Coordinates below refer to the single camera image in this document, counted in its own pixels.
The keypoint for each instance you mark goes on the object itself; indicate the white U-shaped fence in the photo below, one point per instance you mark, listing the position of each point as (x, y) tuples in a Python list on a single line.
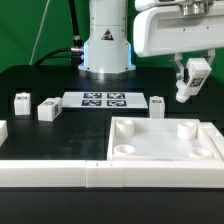
[(111, 173)]

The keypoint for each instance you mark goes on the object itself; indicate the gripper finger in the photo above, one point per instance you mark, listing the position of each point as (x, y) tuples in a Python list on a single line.
[(175, 60), (209, 56)]

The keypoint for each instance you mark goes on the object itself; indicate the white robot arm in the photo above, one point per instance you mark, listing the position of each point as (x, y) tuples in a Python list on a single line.
[(107, 51)]

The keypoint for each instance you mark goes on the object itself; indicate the white marker sheet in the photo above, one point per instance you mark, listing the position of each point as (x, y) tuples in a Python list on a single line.
[(104, 100)]

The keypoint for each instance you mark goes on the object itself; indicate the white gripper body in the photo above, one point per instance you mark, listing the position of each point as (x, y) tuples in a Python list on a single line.
[(163, 30)]

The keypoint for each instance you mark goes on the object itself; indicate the white square tabletop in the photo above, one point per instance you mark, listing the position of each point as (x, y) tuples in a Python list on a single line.
[(149, 139)]

